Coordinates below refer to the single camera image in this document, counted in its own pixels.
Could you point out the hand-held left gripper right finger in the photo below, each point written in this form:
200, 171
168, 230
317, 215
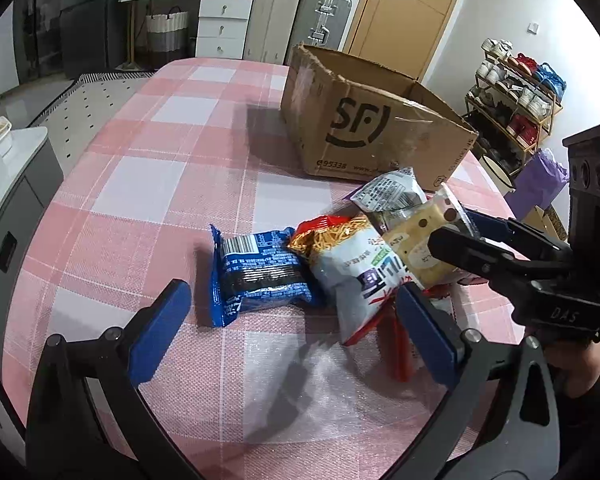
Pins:
425, 332

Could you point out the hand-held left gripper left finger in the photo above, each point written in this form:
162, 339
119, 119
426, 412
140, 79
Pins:
157, 332

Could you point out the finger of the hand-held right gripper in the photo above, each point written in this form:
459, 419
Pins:
520, 237
475, 255

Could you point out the red cookie packet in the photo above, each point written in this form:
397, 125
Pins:
400, 345

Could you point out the cream cake packet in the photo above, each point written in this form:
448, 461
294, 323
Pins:
415, 230

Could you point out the white red noodle snack packet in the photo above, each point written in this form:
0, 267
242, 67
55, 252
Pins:
350, 270

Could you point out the white black-print snack packet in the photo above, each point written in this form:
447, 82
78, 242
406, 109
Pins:
390, 192

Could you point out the blue cookie packet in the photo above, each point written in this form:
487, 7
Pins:
260, 275

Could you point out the brown cardboard box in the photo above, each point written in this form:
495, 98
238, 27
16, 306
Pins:
305, 125

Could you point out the person's right hand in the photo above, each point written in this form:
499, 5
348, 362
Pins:
580, 367

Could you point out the tan printed paper bag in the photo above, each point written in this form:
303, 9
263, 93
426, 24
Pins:
547, 220

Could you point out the purple bag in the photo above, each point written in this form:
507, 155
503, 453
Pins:
540, 180

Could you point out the cream trash bin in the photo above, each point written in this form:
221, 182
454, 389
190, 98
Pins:
497, 170

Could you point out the shoe rack with shoes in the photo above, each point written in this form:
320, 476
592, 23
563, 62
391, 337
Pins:
522, 125

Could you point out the pink checked tablecloth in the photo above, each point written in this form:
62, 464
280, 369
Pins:
155, 185

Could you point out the white grey side cabinet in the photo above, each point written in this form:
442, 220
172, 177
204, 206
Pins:
25, 195

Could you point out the wooden door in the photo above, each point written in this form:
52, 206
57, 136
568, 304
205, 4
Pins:
415, 10

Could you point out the small white food cup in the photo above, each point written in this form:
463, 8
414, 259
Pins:
0, 132

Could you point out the silver suitcase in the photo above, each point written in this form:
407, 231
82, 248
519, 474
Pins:
322, 20

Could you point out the woven laundry basket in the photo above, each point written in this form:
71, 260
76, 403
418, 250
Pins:
166, 32

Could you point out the beige suitcase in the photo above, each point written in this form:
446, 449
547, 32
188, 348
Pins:
272, 20

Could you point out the white drawer desk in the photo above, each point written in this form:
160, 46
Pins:
222, 25

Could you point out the dark glass wardrobe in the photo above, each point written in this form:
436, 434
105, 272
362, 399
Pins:
40, 25

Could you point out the dark grey refrigerator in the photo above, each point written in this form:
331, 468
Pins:
87, 10

